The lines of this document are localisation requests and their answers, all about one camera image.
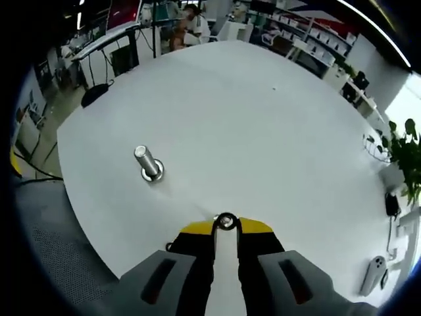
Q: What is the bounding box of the white cabinet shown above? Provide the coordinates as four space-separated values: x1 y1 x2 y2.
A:
216 19 254 43

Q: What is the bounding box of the green potted plant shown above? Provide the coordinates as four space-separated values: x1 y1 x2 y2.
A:
363 118 421 207

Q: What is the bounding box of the black oval object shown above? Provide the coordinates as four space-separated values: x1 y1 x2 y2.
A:
80 82 114 109

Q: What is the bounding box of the thin black charger cable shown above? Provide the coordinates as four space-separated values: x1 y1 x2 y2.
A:
386 215 401 261

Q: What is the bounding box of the white upright stand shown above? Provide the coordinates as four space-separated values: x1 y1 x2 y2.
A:
394 207 421 264

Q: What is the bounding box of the brown object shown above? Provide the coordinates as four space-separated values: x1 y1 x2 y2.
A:
169 26 187 50

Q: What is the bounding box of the white handheld controller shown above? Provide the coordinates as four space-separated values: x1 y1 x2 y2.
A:
360 255 379 296
370 256 387 290

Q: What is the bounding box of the small black monitor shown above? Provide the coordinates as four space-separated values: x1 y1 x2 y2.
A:
355 70 371 90

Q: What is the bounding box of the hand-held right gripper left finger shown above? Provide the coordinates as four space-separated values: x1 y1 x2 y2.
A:
113 219 220 316

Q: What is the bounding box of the white storage shelf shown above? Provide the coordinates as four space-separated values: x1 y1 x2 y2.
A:
230 0 359 76

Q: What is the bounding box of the black charger block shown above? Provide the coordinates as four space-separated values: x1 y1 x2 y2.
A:
384 192 401 218

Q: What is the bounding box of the small steel threaded stud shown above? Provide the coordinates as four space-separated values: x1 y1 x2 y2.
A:
212 213 238 231

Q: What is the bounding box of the large steel threaded stud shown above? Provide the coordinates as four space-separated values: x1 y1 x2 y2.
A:
133 144 165 182

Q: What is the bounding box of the long white desk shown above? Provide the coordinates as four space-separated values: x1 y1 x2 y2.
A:
340 78 385 122

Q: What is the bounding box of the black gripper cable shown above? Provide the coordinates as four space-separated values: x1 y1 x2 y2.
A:
12 141 65 185

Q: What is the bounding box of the large steel washer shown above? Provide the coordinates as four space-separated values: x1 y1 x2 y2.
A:
140 159 165 182

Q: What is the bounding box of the row of white storage bins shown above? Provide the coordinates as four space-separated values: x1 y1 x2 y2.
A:
262 8 358 57

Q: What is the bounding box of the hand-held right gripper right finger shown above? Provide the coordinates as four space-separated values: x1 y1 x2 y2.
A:
235 217 379 316

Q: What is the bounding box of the red monitor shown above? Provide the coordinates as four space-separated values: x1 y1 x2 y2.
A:
107 0 143 29

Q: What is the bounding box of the white desk with black legs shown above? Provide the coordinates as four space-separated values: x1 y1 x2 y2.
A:
70 22 142 90

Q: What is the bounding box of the curved ceiling light strip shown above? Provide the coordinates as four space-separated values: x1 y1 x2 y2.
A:
337 0 412 68

